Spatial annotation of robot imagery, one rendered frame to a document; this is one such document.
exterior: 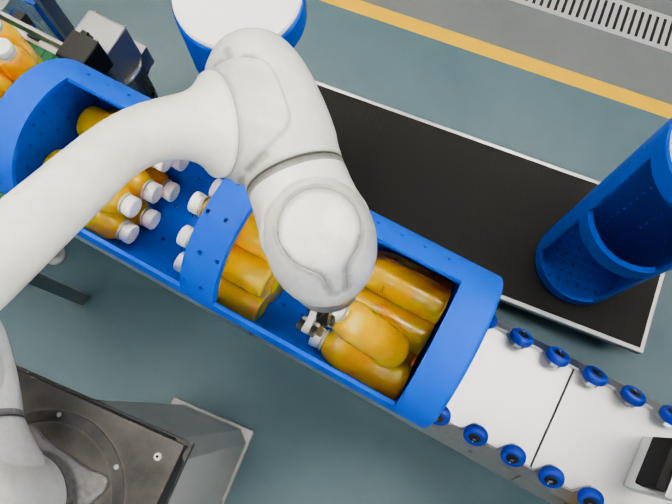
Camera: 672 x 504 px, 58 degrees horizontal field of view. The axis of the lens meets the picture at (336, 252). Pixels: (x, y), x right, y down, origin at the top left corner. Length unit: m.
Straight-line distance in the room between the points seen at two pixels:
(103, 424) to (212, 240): 0.38
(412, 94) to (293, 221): 1.98
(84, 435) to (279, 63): 0.76
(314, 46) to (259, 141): 2.00
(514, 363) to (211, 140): 0.84
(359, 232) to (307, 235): 0.04
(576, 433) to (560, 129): 1.47
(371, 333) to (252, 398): 1.24
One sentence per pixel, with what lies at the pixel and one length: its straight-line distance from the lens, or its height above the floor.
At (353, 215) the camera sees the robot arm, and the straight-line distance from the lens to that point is 0.50.
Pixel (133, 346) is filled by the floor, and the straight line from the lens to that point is 2.27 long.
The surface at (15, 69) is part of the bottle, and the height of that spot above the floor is 1.04.
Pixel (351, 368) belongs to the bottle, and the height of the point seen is 1.07.
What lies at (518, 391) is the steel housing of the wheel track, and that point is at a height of 0.93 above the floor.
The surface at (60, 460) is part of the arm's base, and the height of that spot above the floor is 1.10.
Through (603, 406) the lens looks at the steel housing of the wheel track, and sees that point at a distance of 1.30.
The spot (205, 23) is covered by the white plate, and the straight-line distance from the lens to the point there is 1.38.
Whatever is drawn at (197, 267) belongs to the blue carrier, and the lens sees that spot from 0.99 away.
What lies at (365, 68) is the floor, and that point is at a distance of 2.51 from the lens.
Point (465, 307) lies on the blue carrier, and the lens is 0.93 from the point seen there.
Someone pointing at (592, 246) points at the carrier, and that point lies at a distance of 1.72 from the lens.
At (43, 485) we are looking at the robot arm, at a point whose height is 1.21.
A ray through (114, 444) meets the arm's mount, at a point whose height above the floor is 1.07.
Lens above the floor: 2.13
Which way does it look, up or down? 75 degrees down
